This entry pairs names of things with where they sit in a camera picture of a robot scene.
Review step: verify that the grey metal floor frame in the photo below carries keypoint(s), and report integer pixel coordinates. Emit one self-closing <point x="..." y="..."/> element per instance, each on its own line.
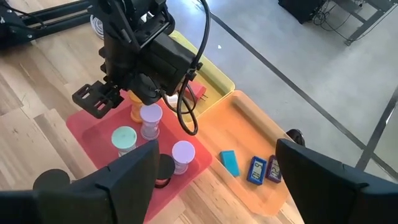
<point x="363" y="25"/>

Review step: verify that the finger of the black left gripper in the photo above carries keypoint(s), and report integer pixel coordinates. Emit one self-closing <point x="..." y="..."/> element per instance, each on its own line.
<point x="96" y="99"/>

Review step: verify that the black frame knob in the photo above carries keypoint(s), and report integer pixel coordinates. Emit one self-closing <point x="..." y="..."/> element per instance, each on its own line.
<point x="295" y="135"/>

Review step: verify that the red translucent plastic bin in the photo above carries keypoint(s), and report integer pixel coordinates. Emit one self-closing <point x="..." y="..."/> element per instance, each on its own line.
<point x="93" y="137"/>

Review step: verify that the black equipment box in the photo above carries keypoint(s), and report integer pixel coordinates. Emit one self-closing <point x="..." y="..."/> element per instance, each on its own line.
<point x="298" y="9"/>

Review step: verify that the lavender cap hourglass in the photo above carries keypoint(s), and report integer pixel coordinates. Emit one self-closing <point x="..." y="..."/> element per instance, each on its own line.
<point x="183" y="152"/>
<point x="151" y="112"/>

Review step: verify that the orange translucent plastic bin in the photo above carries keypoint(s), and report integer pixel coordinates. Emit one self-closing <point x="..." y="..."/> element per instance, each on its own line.
<point x="236" y="130"/>

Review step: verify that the small white charger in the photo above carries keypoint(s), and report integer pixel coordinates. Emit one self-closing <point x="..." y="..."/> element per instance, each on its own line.
<point x="172" y="100"/>

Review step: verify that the red wall charger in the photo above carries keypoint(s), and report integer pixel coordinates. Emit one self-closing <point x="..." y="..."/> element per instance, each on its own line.
<point x="196" y="90"/>

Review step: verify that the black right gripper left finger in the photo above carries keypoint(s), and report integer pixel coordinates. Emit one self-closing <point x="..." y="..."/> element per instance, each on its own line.
<point x="124" y="193"/>

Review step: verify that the orange cap hourglass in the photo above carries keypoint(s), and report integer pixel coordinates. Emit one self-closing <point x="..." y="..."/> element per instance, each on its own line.
<point x="136" y="112"/>

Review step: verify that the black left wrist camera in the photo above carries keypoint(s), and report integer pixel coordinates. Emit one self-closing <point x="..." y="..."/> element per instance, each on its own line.
<point x="168" y="62"/>

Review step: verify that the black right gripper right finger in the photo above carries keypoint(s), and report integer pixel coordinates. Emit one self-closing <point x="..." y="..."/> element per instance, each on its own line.
<point x="326" y="193"/>

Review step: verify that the yellow translucent plastic bin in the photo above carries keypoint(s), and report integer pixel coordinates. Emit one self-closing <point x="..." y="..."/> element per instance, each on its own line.
<point x="217" y="77"/>

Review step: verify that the black cap hourglass red sand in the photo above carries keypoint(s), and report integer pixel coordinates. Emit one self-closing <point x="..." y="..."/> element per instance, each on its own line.
<point x="166" y="168"/>

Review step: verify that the black metal table frame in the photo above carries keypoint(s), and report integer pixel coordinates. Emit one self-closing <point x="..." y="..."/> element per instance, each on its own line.
<point x="56" y="28"/>

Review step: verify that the light blue digital timer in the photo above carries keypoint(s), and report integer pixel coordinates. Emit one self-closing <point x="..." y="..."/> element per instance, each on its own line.
<point x="230" y="162"/>

